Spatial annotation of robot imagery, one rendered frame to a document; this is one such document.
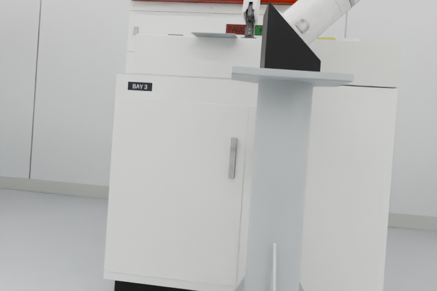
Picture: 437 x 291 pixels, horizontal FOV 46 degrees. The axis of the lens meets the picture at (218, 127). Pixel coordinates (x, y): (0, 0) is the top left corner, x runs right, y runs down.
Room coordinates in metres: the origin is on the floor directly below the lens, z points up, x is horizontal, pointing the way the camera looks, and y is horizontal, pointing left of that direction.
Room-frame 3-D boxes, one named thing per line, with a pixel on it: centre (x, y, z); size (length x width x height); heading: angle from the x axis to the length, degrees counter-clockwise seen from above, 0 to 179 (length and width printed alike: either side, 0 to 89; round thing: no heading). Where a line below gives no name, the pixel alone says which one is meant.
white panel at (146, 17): (2.44, 0.06, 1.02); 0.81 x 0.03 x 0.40; 80
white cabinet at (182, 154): (2.07, -0.15, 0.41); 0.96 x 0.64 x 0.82; 80
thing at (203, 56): (1.84, 0.04, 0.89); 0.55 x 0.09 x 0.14; 80
